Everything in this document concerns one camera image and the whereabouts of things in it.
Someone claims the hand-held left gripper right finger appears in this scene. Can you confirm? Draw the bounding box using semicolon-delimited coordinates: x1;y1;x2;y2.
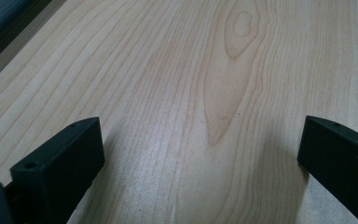
296;115;358;224

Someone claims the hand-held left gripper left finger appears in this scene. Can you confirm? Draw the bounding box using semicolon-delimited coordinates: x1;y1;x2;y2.
4;116;106;224

